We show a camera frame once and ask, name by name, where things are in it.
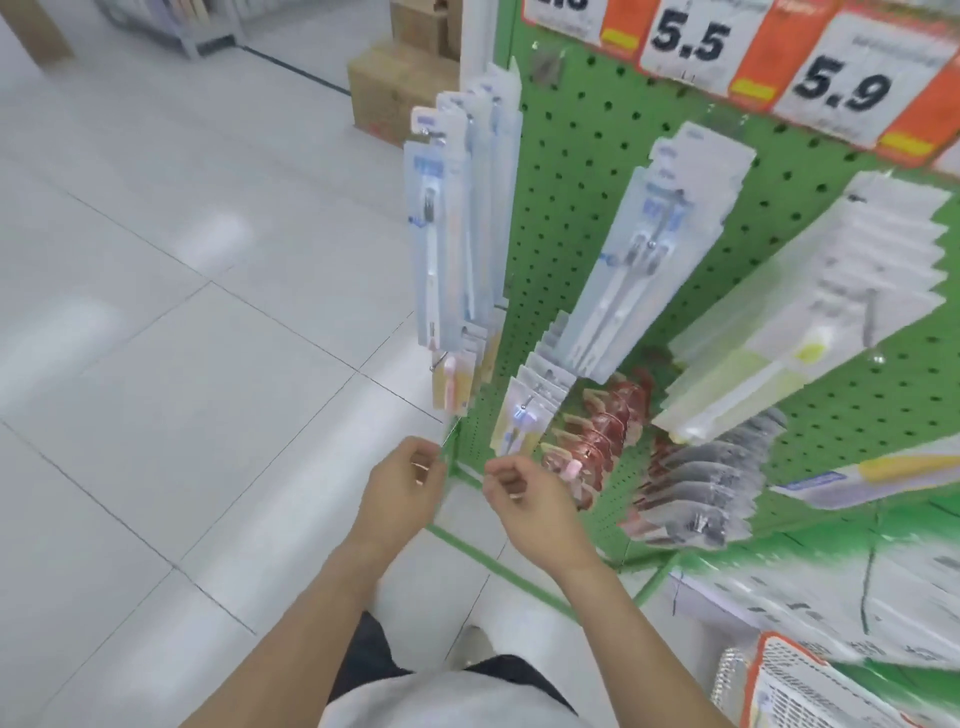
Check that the metal peg hook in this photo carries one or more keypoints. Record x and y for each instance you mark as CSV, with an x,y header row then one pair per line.
x,y
870,322

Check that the person's left forearm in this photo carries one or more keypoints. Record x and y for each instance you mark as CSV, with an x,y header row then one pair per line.
x,y
300,634

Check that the person's grey shoe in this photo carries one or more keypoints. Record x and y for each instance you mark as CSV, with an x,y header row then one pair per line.
x,y
469,646

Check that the person's dark shorts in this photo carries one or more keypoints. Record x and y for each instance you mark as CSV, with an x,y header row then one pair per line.
x,y
371,652

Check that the person's right fingers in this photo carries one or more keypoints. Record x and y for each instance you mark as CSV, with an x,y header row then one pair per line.
x,y
510,474

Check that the person's left fingers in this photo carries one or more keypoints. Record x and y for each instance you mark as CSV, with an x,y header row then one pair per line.
x,y
429,465

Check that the brown cardboard box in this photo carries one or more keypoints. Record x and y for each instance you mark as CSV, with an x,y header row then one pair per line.
x,y
37,26
390,90
424,26

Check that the row of red packets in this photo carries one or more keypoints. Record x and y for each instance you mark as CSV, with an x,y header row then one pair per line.
x,y
600,435

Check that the row of yellow toothbrush packets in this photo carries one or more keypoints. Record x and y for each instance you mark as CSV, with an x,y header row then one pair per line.
x,y
810,300

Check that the orange framed white sign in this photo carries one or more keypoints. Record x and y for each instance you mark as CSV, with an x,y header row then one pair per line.
x,y
817,690

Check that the person's right hand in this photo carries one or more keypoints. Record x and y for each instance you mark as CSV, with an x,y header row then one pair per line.
x,y
544,521

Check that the row of blue toothbrush packets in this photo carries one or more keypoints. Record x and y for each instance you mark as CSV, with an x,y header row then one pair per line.
x,y
645,240
450,195

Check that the blue and yellow toothbrush packet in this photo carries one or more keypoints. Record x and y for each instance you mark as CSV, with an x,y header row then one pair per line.
x,y
862,480

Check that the row of pink toothbrush packets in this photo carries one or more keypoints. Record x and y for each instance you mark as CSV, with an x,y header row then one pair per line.
x,y
454,379

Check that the orange and white price sign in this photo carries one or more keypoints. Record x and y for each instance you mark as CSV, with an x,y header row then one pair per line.
x,y
577,22
697,45
855,82

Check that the row of grey packets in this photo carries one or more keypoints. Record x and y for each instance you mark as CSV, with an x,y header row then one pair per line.
x,y
705,487

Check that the person's white shirt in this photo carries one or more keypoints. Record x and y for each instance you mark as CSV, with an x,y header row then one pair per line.
x,y
450,701

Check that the row of small purple packets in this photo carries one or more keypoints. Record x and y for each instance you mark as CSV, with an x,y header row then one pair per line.
x,y
529,409

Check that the person's left hand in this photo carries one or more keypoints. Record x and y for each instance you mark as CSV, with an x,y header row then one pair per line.
x,y
397,499

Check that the person's right forearm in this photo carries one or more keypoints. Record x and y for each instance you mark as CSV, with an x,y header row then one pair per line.
x,y
637,645

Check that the green pegboard display rack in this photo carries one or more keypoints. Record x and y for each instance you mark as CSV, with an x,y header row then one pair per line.
x,y
592,150

